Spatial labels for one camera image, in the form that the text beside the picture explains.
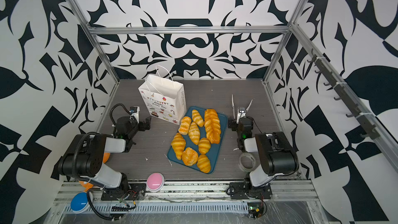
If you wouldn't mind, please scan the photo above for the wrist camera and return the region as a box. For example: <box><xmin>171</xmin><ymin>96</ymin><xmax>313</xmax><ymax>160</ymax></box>
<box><xmin>236</xmin><ymin>107</ymin><xmax>246</xmax><ymax>123</ymax></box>
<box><xmin>130</xmin><ymin>106</ymin><xmax>140</xmax><ymax>122</ymax></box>

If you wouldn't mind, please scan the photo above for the blue push button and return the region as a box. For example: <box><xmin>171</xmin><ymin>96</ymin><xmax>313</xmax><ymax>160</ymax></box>
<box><xmin>70</xmin><ymin>192</ymin><xmax>90</xmax><ymax>214</ymax></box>

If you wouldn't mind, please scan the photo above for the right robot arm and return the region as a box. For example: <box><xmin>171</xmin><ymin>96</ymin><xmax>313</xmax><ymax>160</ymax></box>
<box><xmin>226</xmin><ymin>96</ymin><xmax>300</xmax><ymax>200</ymax></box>

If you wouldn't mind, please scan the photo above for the white cable duct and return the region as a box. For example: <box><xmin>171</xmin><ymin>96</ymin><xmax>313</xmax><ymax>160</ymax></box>
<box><xmin>83</xmin><ymin>202</ymin><xmax>249</xmax><ymax>215</ymax></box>

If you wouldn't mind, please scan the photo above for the clear tape roll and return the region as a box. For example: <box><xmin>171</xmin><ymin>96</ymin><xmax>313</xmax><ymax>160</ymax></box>
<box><xmin>238</xmin><ymin>152</ymin><xmax>257</xmax><ymax>172</ymax></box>

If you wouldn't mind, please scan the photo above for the teal plastic tray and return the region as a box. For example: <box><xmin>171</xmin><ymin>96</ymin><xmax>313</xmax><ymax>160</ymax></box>
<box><xmin>167</xmin><ymin>106</ymin><xmax>228</xmax><ymax>174</ymax></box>

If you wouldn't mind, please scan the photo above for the long braided fake bread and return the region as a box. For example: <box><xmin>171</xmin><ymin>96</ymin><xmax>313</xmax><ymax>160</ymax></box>
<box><xmin>204</xmin><ymin>109</ymin><xmax>221</xmax><ymax>144</ymax></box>

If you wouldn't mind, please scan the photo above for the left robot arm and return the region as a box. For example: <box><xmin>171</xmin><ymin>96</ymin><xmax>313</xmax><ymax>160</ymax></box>
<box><xmin>57</xmin><ymin>103</ymin><xmax>151</xmax><ymax>201</ymax></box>

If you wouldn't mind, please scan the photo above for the fake croissant left large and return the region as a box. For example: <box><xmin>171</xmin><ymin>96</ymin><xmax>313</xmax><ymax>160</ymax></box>
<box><xmin>171</xmin><ymin>133</ymin><xmax>186</xmax><ymax>160</ymax></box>

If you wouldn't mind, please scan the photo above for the white paper gift bag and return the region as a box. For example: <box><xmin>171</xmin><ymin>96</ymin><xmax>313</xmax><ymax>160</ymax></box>
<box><xmin>138</xmin><ymin>74</ymin><xmax>187</xmax><ymax>125</ymax></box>

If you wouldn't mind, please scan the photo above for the orange plush toy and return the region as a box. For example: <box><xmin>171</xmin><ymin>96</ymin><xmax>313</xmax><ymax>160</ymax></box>
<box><xmin>79</xmin><ymin>152</ymin><xmax>110</xmax><ymax>192</ymax></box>

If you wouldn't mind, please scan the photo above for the black hook rail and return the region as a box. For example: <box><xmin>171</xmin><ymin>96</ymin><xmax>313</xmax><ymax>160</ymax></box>
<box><xmin>309</xmin><ymin>51</ymin><xmax>380</xmax><ymax>140</ymax></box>

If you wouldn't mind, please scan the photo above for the round fake bread roll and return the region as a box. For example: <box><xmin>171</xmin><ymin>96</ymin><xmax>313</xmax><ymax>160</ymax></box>
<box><xmin>181</xmin><ymin>147</ymin><xmax>199</xmax><ymax>167</ymax></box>

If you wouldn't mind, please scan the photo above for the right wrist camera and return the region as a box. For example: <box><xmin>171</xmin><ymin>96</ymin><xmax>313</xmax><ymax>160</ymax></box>
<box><xmin>236</xmin><ymin>107</ymin><xmax>246</xmax><ymax>123</ymax></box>

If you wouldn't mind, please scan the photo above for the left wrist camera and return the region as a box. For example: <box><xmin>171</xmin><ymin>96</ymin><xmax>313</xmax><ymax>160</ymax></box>
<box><xmin>130</xmin><ymin>106</ymin><xmax>140</xmax><ymax>122</ymax></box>

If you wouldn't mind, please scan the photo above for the pink push button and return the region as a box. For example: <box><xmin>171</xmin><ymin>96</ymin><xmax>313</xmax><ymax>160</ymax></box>
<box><xmin>146</xmin><ymin>172</ymin><xmax>165</xmax><ymax>192</ymax></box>

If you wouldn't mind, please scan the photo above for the fake croissant bottom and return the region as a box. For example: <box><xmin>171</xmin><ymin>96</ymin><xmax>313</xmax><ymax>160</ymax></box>
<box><xmin>197</xmin><ymin>155</ymin><xmax>211</xmax><ymax>173</ymax></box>

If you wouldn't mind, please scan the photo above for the fake croissant small centre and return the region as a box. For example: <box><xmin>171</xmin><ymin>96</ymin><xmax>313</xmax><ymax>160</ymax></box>
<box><xmin>198</xmin><ymin>138</ymin><xmax>211</xmax><ymax>155</ymax></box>

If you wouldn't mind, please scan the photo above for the small circuit board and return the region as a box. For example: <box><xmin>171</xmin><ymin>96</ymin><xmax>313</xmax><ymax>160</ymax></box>
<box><xmin>248</xmin><ymin>203</ymin><xmax>267</xmax><ymax>219</ymax></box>

